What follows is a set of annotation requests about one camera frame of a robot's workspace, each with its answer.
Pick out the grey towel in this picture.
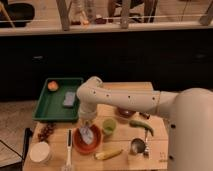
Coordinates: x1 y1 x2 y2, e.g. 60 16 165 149
79 126 94 145

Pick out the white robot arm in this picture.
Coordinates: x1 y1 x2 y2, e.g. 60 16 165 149
77 76 213 171

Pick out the metal spoon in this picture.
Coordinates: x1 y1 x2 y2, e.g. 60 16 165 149
144 129 149 158

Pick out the white-handled brush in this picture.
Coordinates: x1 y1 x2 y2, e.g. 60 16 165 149
61 129 72 171

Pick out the orange fruit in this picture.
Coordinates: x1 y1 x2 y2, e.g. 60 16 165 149
47 81 59 91

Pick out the blue-grey sponge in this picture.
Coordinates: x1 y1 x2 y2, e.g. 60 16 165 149
63 92 75 107

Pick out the green cup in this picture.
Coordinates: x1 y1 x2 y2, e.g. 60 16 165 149
102 119 116 135

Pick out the small dark brown object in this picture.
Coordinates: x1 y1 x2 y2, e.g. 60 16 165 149
139 113 150 120

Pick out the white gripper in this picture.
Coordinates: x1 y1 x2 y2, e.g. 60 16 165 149
79 108 97 126

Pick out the silver metal cup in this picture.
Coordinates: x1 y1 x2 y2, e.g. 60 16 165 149
130 138 145 155

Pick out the green plastic tray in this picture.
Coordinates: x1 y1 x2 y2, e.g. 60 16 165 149
33 77 83 123

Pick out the black cable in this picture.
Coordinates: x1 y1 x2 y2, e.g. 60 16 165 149
0 127 34 168

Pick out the bunch of dark grapes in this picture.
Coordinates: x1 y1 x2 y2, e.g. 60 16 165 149
37 123 56 142

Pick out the green pepper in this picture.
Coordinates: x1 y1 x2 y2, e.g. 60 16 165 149
129 120 154 136

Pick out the dark red small bowl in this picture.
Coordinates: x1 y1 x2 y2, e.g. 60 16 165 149
117 108 135 118

